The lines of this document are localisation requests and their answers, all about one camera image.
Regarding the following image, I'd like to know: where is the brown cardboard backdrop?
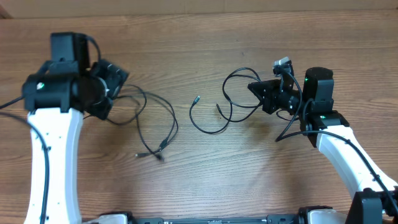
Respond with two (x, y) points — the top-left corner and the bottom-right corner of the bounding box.
(1, 0), (397, 19)

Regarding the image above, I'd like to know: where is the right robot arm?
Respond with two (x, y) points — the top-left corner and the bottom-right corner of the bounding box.
(248, 65), (397, 223)

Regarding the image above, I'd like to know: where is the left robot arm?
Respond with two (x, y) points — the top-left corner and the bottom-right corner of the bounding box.
(22, 32), (129, 223)

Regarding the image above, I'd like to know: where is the black USB cable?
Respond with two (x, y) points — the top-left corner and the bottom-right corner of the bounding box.
(188, 67), (265, 135)
(105, 83), (179, 162)

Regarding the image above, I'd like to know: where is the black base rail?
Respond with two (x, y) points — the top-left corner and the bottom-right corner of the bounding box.
(132, 214), (305, 224)

